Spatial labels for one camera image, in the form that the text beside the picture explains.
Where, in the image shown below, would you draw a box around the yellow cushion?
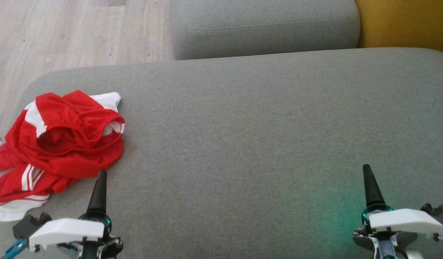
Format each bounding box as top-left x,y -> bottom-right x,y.
355,0 -> 443,57

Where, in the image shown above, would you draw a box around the red shorts with white trim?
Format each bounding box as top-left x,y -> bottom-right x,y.
5,90 -> 125,180

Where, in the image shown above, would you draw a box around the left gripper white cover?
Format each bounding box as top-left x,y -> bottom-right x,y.
29,170 -> 124,259

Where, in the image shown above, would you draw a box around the small grey sofa cushion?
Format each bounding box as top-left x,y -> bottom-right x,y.
171,0 -> 361,60

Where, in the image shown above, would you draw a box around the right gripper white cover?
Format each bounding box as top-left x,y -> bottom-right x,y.
353,164 -> 443,259

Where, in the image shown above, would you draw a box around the red white number jersey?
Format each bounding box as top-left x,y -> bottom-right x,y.
0,92 -> 122,222

